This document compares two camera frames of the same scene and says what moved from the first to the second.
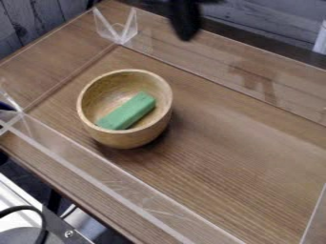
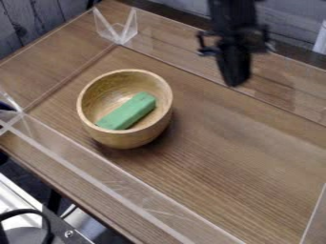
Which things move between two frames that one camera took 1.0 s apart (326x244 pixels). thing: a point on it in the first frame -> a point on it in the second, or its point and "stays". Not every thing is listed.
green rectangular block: x=129 y=113 stays
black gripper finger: x=193 y=19 -> x=238 y=64
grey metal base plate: x=61 y=228 stays
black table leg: x=55 y=202 stays
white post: x=320 y=45 stays
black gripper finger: x=178 y=12 -> x=230 y=59
